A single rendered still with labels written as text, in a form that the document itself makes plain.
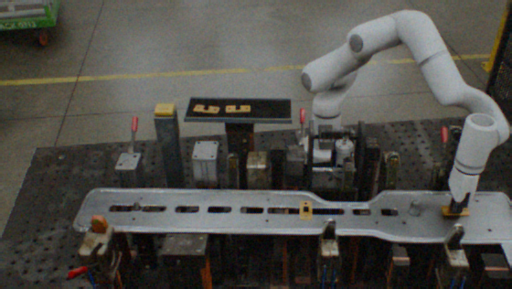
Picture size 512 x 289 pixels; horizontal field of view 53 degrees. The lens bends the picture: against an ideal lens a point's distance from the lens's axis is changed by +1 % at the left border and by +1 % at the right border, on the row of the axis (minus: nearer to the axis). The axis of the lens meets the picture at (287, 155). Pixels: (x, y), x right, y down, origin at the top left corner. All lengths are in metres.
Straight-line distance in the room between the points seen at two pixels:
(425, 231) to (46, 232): 1.37
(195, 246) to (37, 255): 0.75
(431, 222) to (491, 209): 0.21
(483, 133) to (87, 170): 1.63
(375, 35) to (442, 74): 0.25
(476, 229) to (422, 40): 0.59
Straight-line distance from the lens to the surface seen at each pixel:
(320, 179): 1.78
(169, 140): 1.86
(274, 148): 1.70
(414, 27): 1.52
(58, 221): 2.17
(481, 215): 1.72
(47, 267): 2.01
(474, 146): 1.49
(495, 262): 1.63
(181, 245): 1.50
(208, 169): 1.67
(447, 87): 1.49
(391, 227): 1.60
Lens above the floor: 2.12
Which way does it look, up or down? 38 degrees down
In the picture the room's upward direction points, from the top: 1 degrees clockwise
